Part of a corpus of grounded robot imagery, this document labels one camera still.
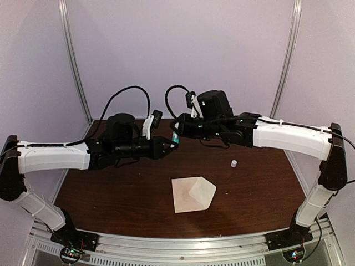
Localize left aluminium frame post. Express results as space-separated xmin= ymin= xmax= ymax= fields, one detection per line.
xmin=58 ymin=0 xmax=93 ymax=123

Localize aluminium frame post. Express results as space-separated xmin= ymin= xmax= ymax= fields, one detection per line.
xmin=58 ymin=0 xmax=93 ymax=123
xmin=270 ymin=0 xmax=302 ymax=118

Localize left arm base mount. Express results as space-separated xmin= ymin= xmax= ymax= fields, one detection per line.
xmin=50 ymin=230 xmax=99 ymax=264

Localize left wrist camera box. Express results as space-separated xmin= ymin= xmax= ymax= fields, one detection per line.
xmin=141 ymin=110 xmax=163 ymax=140

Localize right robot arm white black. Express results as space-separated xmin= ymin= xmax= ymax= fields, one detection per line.
xmin=170 ymin=90 xmax=348 ymax=245

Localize green white glue stick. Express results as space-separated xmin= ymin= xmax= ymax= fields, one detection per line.
xmin=171 ymin=131 xmax=180 ymax=144

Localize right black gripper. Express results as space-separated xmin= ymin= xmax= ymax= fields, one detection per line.
xmin=171 ymin=112 xmax=224 ymax=139

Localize right aluminium frame post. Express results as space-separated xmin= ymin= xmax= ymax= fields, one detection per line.
xmin=270 ymin=0 xmax=302 ymax=118

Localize beige envelope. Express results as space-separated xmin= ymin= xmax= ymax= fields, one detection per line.
xmin=171 ymin=176 xmax=217 ymax=213

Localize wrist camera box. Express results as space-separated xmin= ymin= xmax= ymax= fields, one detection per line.
xmin=141 ymin=110 xmax=163 ymax=140
xmin=185 ymin=91 xmax=200 ymax=118

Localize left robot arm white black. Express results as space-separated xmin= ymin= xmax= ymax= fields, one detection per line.
xmin=1 ymin=110 xmax=179 ymax=246

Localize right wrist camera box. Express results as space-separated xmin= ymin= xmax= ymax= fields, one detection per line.
xmin=185 ymin=91 xmax=200 ymax=118

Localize right black braided cable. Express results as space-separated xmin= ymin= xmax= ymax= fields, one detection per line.
xmin=165 ymin=85 xmax=195 ymax=120

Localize left black braided cable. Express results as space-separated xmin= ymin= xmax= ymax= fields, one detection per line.
xmin=98 ymin=85 xmax=152 ymax=122

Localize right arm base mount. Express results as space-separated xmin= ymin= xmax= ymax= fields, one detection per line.
xmin=265 ymin=229 xmax=313 ymax=264

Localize black braided cable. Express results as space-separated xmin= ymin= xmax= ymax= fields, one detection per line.
xmin=165 ymin=85 xmax=195 ymax=120
xmin=98 ymin=85 xmax=152 ymax=122

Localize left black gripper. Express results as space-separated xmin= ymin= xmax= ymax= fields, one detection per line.
xmin=114 ymin=136 xmax=178 ymax=160

